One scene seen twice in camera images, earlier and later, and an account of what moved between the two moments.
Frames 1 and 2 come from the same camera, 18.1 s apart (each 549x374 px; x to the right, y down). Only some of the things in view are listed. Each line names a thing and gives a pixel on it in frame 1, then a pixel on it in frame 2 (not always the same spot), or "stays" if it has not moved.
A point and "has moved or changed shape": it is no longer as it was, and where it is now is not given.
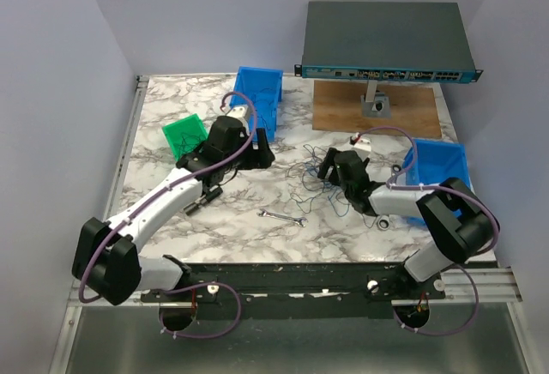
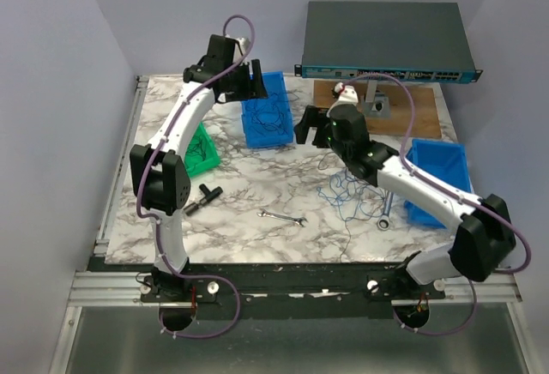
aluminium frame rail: (462, 287) stays
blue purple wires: (306, 186) has moved or changed shape
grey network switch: (406, 41) stays
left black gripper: (262, 158) → (250, 88)
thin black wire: (189, 144) stays
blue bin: (437, 161) stays
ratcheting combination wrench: (383, 222) stays
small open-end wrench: (298, 220) stays
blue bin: (264, 87) has moved or changed shape
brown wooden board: (337, 107) stays
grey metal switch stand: (375, 104) stays
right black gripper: (330, 154) → (312, 117)
